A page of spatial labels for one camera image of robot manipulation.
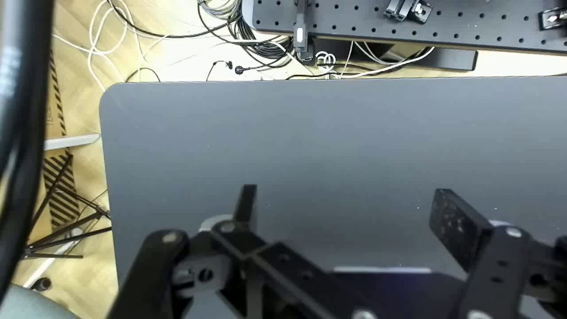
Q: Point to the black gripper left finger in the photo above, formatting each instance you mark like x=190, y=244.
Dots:
x=156, y=266

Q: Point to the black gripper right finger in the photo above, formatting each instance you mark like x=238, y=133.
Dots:
x=461, y=227

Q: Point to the black tripod legs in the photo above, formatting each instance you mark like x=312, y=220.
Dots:
x=64, y=227

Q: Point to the black yellow hazard tape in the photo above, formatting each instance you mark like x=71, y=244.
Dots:
x=59, y=182

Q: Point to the grey office chair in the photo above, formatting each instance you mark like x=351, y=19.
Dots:
x=29, y=303

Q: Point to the white floor bar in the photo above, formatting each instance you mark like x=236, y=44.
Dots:
x=71, y=142

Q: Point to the black power strip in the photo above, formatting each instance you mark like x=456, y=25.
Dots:
x=454, y=58

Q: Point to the black perforated breadboard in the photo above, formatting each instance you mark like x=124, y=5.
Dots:
x=472, y=35

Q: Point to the black bracket on breadboard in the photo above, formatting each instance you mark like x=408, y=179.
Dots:
x=408, y=9

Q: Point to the black bracket with silver screws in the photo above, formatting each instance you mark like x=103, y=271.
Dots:
x=553, y=17

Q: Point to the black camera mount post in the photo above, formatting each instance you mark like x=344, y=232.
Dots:
x=302, y=28

